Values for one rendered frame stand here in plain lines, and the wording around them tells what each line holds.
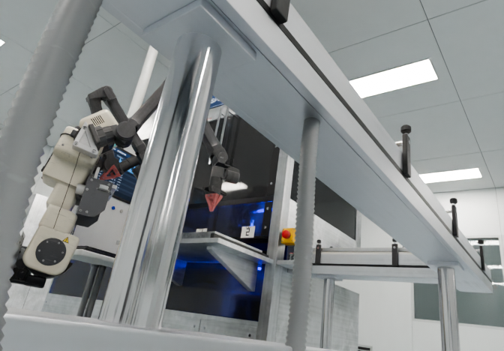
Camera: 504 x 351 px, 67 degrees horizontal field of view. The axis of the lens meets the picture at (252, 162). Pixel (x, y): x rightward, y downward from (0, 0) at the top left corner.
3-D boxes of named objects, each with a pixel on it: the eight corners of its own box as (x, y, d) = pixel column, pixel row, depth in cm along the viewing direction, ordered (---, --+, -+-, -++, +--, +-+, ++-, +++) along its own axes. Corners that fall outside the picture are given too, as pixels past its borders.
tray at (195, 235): (220, 257, 196) (221, 250, 198) (261, 258, 181) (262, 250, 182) (172, 240, 173) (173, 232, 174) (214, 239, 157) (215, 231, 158)
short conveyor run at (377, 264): (285, 271, 184) (289, 239, 191) (301, 277, 195) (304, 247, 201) (438, 277, 144) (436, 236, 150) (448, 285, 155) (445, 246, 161)
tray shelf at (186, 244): (183, 264, 226) (184, 261, 227) (282, 267, 185) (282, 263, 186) (115, 244, 193) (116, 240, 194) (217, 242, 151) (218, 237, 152)
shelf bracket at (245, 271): (250, 291, 181) (253, 263, 186) (254, 291, 179) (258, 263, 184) (200, 277, 157) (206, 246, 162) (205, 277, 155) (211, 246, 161)
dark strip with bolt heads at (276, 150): (261, 235, 191) (279, 103, 223) (268, 235, 189) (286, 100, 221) (260, 235, 190) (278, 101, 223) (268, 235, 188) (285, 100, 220)
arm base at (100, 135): (85, 134, 160) (88, 123, 150) (105, 130, 164) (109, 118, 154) (94, 153, 159) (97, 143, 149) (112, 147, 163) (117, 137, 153)
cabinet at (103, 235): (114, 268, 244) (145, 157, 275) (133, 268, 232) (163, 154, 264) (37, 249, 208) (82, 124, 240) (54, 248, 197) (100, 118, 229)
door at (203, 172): (161, 208, 251) (181, 130, 274) (214, 202, 223) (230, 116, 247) (161, 207, 250) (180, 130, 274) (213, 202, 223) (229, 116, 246)
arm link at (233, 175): (213, 158, 180) (219, 151, 173) (235, 164, 184) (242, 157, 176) (209, 181, 174) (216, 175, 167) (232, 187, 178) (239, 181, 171)
